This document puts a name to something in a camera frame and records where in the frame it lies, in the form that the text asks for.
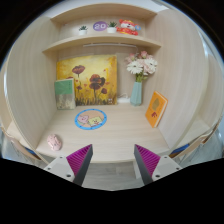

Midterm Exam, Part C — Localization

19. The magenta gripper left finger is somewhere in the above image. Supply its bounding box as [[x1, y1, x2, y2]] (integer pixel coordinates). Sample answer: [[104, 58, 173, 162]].
[[44, 143, 94, 187]]

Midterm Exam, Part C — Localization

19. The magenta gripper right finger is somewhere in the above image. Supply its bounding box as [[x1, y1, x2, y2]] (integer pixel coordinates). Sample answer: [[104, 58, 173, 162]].
[[133, 143, 183, 186]]

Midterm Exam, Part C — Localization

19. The pink computer mouse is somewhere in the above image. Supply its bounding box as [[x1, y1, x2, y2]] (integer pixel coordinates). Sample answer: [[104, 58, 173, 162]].
[[47, 134, 62, 151]]

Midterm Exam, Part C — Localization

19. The round blue cartoon mouse pad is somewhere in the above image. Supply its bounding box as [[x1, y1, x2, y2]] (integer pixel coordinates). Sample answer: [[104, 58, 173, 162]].
[[74, 109, 107, 130]]

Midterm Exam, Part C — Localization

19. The orange book with leaf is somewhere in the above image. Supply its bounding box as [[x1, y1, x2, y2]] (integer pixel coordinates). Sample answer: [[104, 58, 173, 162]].
[[145, 91, 168, 128]]

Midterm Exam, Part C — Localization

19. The white power adapter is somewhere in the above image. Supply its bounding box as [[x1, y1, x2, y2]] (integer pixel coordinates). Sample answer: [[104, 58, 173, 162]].
[[117, 97, 130, 103]]

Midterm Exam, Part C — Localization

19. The teal ribbed vase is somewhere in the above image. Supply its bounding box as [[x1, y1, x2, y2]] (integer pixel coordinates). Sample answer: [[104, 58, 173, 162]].
[[130, 82, 142, 106]]

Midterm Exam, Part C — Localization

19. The green book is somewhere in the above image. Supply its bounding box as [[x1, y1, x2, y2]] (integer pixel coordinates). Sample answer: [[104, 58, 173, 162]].
[[54, 78, 75, 110]]

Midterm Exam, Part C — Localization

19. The yellow poppy flower painting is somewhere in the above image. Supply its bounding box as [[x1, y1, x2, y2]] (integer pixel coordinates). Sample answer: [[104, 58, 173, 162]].
[[56, 55, 117, 106]]

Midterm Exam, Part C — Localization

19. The light wood desk hutch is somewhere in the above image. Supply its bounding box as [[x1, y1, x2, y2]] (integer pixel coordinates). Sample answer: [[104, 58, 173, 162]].
[[0, 0, 224, 162]]

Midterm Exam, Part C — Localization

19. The white and pink flower bouquet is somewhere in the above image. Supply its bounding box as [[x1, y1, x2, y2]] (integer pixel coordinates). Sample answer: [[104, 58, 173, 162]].
[[125, 51, 157, 82]]

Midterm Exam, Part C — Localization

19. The white led light bar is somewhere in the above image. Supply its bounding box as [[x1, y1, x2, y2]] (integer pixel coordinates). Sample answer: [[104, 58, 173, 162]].
[[83, 43, 137, 48]]

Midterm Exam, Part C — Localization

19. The small potted plant left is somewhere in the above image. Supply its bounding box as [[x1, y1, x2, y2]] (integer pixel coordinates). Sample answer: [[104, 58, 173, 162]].
[[79, 25, 88, 35]]

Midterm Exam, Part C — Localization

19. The small potted plant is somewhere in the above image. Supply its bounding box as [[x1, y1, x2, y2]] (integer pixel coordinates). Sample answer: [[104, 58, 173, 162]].
[[79, 25, 88, 35], [107, 21, 117, 33]]

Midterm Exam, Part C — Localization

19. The round purple number sign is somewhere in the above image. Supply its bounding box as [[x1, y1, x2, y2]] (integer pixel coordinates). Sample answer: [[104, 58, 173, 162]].
[[93, 21, 108, 31]]

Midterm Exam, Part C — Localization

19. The small potted plant right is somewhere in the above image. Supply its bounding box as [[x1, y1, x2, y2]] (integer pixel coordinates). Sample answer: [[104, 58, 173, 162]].
[[107, 21, 117, 33]]

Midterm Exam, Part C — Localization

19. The red lucky cat figurine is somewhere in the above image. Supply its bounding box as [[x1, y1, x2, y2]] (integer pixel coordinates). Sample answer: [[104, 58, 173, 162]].
[[116, 19, 141, 36]]

